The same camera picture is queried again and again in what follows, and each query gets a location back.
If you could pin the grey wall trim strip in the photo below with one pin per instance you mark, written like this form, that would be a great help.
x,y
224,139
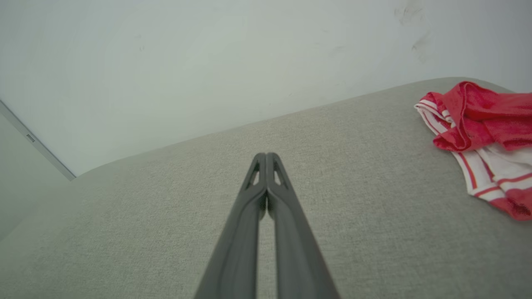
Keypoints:
x,y
37,143

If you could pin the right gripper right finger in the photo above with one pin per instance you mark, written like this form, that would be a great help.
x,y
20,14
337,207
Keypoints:
x,y
295,249

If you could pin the red and white jersey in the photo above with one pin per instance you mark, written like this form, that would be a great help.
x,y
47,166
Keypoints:
x,y
486,120

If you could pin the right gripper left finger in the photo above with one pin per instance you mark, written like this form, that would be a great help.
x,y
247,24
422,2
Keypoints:
x,y
237,249

